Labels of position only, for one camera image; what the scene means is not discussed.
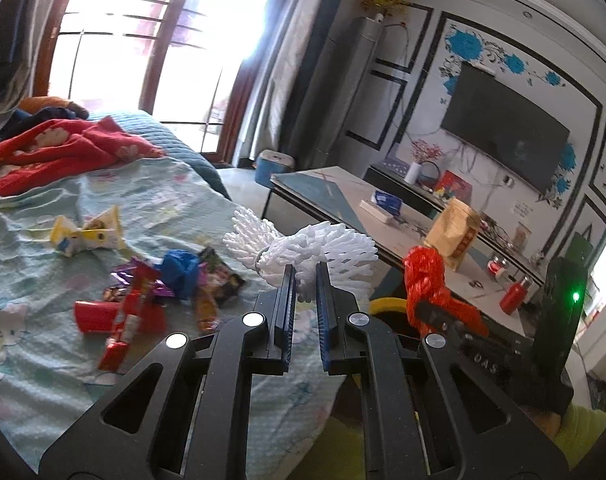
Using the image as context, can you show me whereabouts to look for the dark hanging clothing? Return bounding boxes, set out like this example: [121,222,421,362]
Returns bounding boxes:
[0,0,48,111]

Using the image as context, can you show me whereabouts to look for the white flat box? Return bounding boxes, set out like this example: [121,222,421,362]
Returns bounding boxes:
[359,200,396,223]

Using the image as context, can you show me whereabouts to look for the grey curtain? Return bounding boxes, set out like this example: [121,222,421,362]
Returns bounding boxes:
[238,0,359,171]

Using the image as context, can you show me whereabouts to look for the dark snack wrapper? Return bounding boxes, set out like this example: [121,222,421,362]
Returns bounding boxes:
[200,247,246,308]

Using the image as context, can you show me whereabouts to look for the yellow artificial flowers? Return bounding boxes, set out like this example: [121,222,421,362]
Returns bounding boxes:
[353,0,409,16]

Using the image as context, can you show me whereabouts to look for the red bottle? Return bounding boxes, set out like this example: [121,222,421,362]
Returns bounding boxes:
[500,275,533,315]

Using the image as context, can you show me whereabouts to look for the white foam fruit net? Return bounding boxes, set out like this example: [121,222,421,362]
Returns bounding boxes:
[223,207,379,306]

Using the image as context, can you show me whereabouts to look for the blue lidded bin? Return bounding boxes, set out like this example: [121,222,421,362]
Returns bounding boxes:
[254,150,296,188]

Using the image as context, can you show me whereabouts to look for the red printed box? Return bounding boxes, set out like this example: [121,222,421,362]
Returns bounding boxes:
[435,170,473,206]

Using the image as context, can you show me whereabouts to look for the red floral blanket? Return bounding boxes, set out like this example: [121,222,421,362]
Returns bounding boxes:
[0,117,166,196]

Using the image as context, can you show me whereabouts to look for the yellow snack wrapper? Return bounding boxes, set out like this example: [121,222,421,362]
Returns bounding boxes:
[50,205,126,258]

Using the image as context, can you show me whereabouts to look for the arched window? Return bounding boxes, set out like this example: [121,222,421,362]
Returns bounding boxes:
[48,0,284,156]

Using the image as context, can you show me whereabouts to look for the orange snack wrapper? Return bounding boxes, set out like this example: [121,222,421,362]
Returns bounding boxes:
[195,280,221,333]

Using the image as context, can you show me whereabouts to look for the grey standing air conditioner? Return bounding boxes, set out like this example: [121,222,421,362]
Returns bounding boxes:
[303,16,386,171]

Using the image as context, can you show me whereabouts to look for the black television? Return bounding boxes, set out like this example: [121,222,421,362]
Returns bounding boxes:
[440,61,571,194]

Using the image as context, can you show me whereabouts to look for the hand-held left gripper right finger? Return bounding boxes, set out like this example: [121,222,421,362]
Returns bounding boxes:
[315,261,569,480]

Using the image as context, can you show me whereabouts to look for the red plastic bag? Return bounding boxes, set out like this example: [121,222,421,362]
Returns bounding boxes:
[402,246,490,338]

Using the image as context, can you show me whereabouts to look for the cartoon cat printed bed sheet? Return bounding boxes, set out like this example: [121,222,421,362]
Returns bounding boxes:
[0,155,344,480]

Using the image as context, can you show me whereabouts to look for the white vase with red flowers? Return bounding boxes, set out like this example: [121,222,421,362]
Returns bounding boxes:
[403,139,445,185]

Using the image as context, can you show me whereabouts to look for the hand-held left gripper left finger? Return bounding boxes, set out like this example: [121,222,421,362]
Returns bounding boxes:
[38,265,299,480]

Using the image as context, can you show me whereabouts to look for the yellow trash can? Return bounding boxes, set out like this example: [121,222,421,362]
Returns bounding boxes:
[368,297,424,341]

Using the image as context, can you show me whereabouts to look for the blue plastic bag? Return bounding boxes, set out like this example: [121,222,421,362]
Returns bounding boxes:
[160,250,201,301]

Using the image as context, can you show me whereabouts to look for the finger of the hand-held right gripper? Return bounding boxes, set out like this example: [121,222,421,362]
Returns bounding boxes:
[414,301,466,348]

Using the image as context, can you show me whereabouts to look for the dark television stand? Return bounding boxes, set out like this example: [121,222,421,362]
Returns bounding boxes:
[365,160,549,281]

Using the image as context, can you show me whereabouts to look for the red snack wrapper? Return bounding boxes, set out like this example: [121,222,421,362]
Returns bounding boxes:
[99,265,166,371]

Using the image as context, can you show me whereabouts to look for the brown paper bag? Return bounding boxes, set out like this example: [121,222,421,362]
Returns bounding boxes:
[425,198,482,272]

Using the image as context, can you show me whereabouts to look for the glass top coffee table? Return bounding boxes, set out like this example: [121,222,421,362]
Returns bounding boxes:
[263,165,546,341]

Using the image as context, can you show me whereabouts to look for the teal quilted bedspread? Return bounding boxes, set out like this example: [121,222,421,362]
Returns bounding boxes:
[90,110,231,201]

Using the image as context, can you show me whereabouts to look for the purple snack wrapper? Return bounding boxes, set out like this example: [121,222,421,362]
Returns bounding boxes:
[110,257,176,306]

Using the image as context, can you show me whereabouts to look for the blue packet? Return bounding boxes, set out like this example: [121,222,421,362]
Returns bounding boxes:
[373,189,403,213]

